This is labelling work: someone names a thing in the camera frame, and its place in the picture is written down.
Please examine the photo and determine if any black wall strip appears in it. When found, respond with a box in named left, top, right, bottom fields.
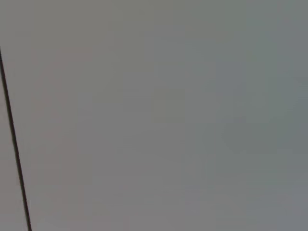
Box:
left=0, top=47, right=33, bottom=231

